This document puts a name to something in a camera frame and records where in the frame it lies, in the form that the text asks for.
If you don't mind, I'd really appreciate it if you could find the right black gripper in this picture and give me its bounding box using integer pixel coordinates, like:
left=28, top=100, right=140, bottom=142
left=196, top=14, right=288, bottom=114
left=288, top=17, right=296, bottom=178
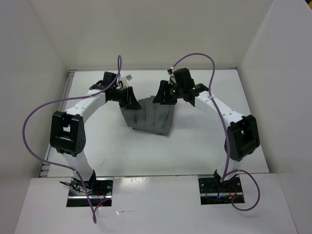
left=152, top=79, right=184, bottom=105

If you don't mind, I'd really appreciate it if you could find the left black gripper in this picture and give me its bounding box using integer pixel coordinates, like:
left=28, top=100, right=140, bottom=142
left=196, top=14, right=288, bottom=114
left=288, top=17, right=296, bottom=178
left=111, top=86, right=141, bottom=110

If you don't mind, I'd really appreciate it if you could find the grey pleated skirt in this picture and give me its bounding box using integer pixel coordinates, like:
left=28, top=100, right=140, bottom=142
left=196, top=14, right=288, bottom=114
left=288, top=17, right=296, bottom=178
left=121, top=96, right=175, bottom=136

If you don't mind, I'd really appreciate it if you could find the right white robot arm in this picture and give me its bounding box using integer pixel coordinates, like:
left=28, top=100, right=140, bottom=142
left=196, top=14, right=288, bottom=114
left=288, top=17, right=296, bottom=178
left=153, top=80, right=260, bottom=192

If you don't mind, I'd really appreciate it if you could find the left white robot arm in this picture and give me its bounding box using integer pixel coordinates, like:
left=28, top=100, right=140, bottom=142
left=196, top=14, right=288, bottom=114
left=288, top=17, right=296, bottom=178
left=50, top=72, right=141, bottom=195

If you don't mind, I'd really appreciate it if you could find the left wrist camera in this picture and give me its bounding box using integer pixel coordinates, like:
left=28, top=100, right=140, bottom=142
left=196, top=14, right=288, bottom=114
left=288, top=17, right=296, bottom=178
left=117, top=75, right=132, bottom=90

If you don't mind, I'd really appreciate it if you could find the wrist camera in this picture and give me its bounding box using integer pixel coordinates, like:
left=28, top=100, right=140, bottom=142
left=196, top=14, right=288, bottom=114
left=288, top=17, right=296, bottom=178
left=117, top=75, right=132, bottom=90
left=173, top=68, right=195, bottom=90

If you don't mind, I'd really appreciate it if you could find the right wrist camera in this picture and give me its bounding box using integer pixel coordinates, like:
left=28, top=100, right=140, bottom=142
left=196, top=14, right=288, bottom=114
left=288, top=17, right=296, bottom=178
left=173, top=68, right=195, bottom=90

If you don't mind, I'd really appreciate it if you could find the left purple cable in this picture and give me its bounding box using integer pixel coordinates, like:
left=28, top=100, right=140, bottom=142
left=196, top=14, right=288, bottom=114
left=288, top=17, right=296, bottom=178
left=22, top=54, right=122, bottom=224

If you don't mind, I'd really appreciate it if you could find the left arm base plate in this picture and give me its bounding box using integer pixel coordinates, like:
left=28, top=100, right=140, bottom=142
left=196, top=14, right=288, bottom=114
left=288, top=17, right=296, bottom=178
left=60, top=178, right=113, bottom=208

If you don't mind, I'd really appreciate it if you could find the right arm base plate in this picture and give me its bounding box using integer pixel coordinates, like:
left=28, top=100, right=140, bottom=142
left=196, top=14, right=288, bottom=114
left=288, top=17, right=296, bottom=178
left=198, top=175, right=245, bottom=205

